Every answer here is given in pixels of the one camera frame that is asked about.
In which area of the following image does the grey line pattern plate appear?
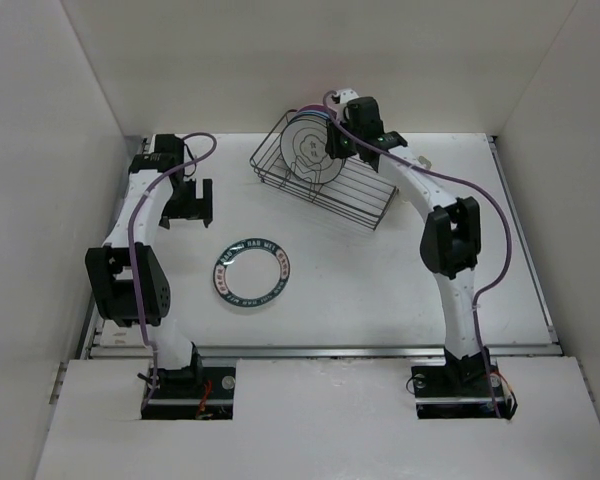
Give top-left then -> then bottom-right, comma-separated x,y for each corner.
280,121 -> 344,185

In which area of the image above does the pink plastic plate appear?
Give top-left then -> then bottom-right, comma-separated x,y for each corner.
297,104 -> 329,116

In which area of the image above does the blue plastic plate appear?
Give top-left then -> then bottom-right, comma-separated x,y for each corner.
292,109 -> 330,120

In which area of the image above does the orange sunburst plate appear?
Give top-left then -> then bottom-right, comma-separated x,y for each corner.
289,116 -> 329,124

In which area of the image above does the black wire dish rack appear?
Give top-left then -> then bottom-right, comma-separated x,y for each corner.
249,106 -> 398,230

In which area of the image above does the green rimmed white plate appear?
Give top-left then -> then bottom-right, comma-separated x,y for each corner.
212,237 -> 291,311

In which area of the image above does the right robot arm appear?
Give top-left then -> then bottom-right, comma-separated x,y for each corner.
323,89 -> 488,394

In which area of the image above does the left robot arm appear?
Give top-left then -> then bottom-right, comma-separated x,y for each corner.
85,132 -> 218,390

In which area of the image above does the white cutlery holder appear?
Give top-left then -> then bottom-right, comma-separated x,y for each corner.
417,156 -> 432,170

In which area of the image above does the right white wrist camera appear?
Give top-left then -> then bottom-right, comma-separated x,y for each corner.
327,88 -> 359,115

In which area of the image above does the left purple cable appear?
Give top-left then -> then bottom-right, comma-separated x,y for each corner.
131,131 -> 218,416

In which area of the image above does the aluminium rail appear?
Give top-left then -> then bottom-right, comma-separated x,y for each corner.
87,343 -> 563,359

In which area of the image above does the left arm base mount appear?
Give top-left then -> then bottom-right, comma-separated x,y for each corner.
141,362 -> 237,421

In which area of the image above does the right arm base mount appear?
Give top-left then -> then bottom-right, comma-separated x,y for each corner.
406,357 -> 518,420

